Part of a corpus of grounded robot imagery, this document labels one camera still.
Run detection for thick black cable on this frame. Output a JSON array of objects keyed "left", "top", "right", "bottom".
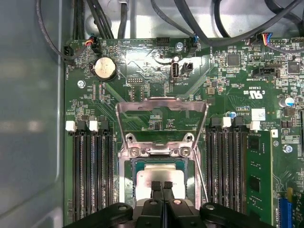
[{"left": 173, "top": 0, "right": 304, "bottom": 47}]

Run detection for metal internal USB port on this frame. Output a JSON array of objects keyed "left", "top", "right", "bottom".
[{"left": 170, "top": 60, "right": 181, "bottom": 83}]

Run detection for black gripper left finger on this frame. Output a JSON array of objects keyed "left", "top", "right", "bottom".
[{"left": 63, "top": 180, "right": 164, "bottom": 228}]

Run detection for silver coin battery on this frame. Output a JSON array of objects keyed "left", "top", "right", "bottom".
[{"left": 94, "top": 56, "right": 117, "bottom": 82}]

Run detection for white board label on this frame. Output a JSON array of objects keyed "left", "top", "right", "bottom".
[{"left": 251, "top": 108, "right": 266, "bottom": 121}]

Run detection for blue top capacitor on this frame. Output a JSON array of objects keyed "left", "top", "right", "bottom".
[{"left": 279, "top": 96, "right": 295, "bottom": 109}]

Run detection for silver topped CPU plate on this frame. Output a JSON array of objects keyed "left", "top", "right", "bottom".
[{"left": 132, "top": 158, "right": 190, "bottom": 202}]

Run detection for blue expansion slot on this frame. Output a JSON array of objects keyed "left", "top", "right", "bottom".
[{"left": 278, "top": 197, "right": 293, "bottom": 228}]

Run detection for thin black fan wire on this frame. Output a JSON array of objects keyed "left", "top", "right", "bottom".
[{"left": 35, "top": 0, "right": 95, "bottom": 62}]

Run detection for black square chip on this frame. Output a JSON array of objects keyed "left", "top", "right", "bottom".
[
  {"left": 227, "top": 53, "right": 240, "bottom": 67},
  {"left": 287, "top": 61, "right": 302, "bottom": 75}
]

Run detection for green RAM stick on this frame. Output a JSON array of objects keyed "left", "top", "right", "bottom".
[{"left": 246, "top": 130, "right": 274, "bottom": 226}]

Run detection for black pin header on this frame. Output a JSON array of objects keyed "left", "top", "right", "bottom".
[{"left": 181, "top": 62, "right": 193, "bottom": 75}]

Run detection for thin metal locking lever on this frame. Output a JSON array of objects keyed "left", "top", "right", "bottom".
[{"left": 194, "top": 152, "right": 209, "bottom": 204}]

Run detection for black cable bundle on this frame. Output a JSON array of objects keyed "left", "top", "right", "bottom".
[{"left": 73, "top": 0, "right": 86, "bottom": 40}]

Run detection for black fan connector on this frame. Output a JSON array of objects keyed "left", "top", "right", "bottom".
[{"left": 63, "top": 45, "right": 74, "bottom": 60}]

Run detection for green motherboard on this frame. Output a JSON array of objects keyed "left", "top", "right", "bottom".
[{"left": 63, "top": 37, "right": 304, "bottom": 228}]

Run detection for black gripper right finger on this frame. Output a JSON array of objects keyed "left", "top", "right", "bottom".
[{"left": 163, "top": 181, "right": 276, "bottom": 228}]

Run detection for metal socket cover frame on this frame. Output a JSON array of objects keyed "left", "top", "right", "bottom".
[{"left": 115, "top": 96, "right": 209, "bottom": 152}]

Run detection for metal CPU socket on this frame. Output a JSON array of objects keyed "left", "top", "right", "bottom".
[{"left": 117, "top": 141, "right": 202, "bottom": 205}]

